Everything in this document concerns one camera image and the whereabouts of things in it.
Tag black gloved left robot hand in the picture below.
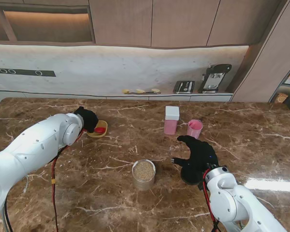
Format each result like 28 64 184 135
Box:
73 106 99 133

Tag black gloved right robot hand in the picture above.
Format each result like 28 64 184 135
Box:
171 135 219 174

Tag black round jar lid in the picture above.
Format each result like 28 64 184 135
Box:
180 166 202 186

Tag pink plastic measuring cup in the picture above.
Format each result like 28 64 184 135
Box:
186 119 204 140

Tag clear jar of grain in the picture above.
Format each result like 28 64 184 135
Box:
131 159 157 191

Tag pink container with white lid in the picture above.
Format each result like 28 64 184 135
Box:
163 105 180 135

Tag yellow plastic bowl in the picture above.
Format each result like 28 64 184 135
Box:
87 120 108 138

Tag wooden cutting board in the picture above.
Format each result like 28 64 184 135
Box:
134 88 161 95

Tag black silver toaster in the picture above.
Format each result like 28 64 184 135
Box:
173 80 195 94

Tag black espresso machine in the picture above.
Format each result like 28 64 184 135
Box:
201 63 232 94

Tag round wooden ornament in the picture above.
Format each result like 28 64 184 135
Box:
275 93 289 104

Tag lit open shelf niche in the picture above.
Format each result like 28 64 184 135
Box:
0 0 96 45

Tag tall wooden cabinet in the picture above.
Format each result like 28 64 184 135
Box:
231 0 290 103

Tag red black right arm cable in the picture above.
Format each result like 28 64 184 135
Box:
200 170 222 232

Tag red black arm cable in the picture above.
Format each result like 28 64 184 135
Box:
2 129 85 232
200 170 222 232

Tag red black left arm cable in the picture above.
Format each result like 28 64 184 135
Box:
2 129 85 232

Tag black wall control panel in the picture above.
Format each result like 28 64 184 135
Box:
0 67 57 78

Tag wooden wall cabinets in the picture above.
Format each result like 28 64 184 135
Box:
88 0 289 50

